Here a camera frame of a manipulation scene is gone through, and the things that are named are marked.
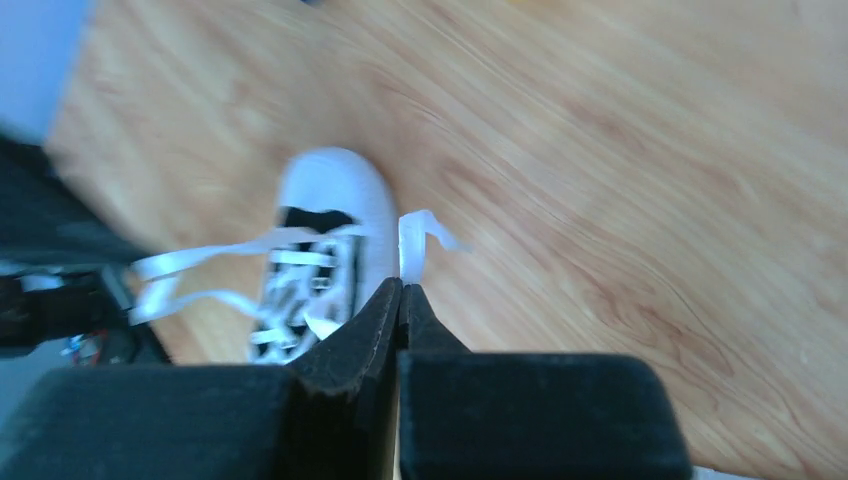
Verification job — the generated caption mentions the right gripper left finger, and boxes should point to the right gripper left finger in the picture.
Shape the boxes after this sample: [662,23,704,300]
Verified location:
[1,278,403,479]

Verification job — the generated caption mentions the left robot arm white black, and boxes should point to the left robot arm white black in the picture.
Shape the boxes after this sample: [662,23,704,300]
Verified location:
[1,133,171,365]

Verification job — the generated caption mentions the black white sneaker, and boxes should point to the black white sneaker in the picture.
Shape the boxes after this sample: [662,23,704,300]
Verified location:
[249,147,398,365]

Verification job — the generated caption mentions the white shoelace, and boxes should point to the white shoelace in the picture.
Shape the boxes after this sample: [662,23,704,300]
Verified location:
[125,209,473,349]

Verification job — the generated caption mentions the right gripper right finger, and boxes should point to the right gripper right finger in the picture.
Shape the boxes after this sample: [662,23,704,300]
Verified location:
[397,285,693,479]

